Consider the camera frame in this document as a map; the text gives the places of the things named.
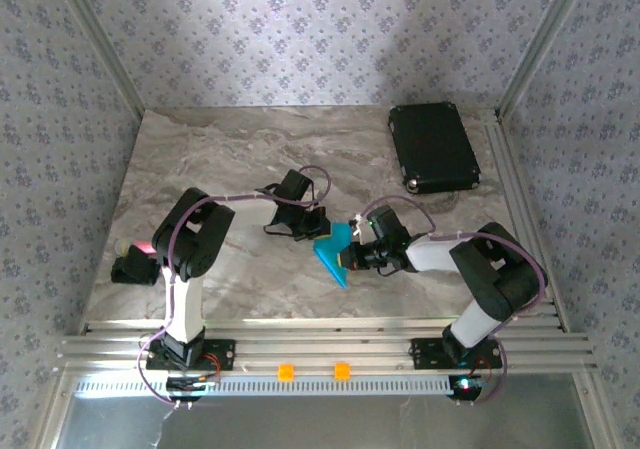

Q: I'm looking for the blue paper sheet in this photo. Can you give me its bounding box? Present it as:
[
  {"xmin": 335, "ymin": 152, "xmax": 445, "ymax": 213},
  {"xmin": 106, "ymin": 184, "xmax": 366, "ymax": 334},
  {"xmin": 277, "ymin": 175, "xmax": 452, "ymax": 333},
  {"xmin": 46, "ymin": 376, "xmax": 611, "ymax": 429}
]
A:
[{"xmin": 312, "ymin": 221, "xmax": 357, "ymax": 290}]

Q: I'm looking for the black case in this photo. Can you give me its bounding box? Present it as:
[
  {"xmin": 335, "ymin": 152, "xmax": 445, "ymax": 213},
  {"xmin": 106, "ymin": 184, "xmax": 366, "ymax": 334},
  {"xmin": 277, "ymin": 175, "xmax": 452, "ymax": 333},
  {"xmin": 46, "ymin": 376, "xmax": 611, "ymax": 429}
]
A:
[{"xmin": 388, "ymin": 101, "xmax": 482, "ymax": 195}]

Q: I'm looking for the right controller board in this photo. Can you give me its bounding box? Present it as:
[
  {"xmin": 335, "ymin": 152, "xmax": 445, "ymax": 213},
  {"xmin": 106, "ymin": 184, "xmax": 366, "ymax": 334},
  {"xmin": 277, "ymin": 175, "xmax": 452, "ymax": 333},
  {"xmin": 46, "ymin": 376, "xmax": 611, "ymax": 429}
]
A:
[{"xmin": 448, "ymin": 374, "xmax": 484, "ymax": 403}]

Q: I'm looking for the controller board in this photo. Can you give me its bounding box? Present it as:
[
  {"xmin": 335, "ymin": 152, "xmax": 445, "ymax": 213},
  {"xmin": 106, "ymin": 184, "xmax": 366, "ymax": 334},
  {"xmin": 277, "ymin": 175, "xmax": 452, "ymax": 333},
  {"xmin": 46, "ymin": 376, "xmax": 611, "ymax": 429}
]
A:
[
  {"xmin": 448, "ymin": 374, "xmax": 484, "ymax": 403},
  {"xmin": 166, "ymin": 376, "xmax": 211, "ymax": 403}
]

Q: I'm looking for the black holder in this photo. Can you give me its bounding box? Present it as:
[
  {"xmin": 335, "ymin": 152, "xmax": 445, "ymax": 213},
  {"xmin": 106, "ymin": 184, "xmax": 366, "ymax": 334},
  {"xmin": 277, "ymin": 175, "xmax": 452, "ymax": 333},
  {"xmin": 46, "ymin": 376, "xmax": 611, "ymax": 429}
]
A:
[{"xmin": 110, "ymin": 246, "xmax": 159, "ymax": 285}]

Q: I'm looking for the left controller board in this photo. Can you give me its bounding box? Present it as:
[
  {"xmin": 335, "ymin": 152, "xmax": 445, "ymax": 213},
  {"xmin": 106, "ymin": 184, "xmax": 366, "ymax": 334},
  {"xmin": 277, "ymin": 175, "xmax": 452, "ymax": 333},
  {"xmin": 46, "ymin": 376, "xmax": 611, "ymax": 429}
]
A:
[{"xmin": 166, "ymin": 376, "xmax": 211, "ymax": 403}]

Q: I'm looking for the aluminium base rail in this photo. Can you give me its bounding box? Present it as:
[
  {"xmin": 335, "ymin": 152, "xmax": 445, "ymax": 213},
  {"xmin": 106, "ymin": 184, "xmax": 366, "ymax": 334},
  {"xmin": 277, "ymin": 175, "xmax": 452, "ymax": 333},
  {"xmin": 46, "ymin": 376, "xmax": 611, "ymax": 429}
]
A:
[{"xmin": 54, "ymin": 318, "xmax": 599, "ymax": 376}]

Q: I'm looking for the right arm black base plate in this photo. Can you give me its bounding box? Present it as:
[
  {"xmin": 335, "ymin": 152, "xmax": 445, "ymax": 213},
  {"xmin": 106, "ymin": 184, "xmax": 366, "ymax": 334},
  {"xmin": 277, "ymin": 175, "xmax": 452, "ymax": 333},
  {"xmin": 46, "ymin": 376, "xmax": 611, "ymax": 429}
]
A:
[{"xmin": 410, "ymin": 337, "xmax": 504, "ymax": 370}]

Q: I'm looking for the grey slotted cable duct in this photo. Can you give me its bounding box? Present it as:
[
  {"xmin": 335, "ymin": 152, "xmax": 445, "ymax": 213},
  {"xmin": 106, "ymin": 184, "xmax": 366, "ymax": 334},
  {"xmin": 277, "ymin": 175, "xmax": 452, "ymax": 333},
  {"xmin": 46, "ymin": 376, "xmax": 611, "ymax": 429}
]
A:
[{"xmin": 74, "ymin": 376, "xmax": 456, "ymax": 398}]

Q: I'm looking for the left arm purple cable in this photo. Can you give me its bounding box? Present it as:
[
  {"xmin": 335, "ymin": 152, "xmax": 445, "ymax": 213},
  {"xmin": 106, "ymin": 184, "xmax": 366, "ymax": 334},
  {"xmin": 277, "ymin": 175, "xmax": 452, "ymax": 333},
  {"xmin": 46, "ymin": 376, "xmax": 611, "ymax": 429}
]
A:
[{"xmin": 137, "ymin": 164, "xmax": 332, "ymax": 408}]

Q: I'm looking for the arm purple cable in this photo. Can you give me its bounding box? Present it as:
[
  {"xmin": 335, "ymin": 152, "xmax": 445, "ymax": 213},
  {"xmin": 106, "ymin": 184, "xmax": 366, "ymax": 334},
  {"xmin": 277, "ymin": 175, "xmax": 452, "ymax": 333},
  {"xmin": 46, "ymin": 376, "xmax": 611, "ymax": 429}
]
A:
[
  {"xmin": 137, "ymin": 164, "xmax": 332, "ymax": 408},
  {"xmin": 362, "ymin": 194, "xmax": 549, "ymax": 406}
]

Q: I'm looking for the aluminium side rail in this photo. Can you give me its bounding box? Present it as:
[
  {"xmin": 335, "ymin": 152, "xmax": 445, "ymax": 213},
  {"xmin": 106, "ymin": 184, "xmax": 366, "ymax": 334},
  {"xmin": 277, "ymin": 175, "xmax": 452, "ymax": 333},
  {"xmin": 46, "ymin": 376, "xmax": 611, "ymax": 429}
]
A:
[{"xmin": 482, "ymin": 110, "xmax": 571, "ymax": 333}]

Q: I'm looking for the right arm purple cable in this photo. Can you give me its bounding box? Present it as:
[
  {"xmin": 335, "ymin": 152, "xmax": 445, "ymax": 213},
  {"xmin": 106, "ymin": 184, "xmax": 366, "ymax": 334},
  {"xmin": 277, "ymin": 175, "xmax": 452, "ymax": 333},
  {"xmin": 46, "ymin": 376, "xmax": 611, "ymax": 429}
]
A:
[{"xmin": 362, "ymin": 194, "xmax": 549, "ymax": 406}]

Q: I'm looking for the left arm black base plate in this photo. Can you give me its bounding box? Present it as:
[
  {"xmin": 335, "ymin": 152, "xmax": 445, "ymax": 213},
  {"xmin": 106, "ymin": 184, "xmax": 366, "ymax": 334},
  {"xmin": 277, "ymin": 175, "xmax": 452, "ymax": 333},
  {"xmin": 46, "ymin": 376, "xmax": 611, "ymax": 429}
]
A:
[{"xmin": 144, "ymin": 338, "xmax": 236, "ymax": 373}]

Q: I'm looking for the aluminium corner post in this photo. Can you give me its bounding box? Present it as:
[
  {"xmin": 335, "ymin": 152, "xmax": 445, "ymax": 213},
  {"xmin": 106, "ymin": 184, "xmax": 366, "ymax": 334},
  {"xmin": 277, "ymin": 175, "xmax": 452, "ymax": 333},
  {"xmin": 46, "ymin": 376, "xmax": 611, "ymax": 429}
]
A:
[
  {"xmin": 49, "ymin": 0, "xmax": 146, "ymax": 115},
  {"xmin": 497, "ymin": 0, "xmax": 594, "ymax": 115}
]

